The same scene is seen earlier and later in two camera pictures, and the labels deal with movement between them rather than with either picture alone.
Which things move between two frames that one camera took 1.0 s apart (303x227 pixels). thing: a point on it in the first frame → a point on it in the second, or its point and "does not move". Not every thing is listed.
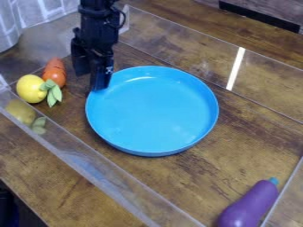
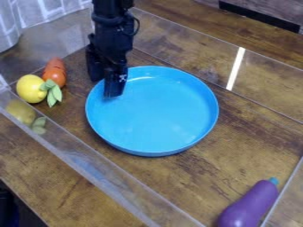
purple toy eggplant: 249,210 does not move
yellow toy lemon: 29,89 does not move
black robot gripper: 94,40 → 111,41
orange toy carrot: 55,74 does not move
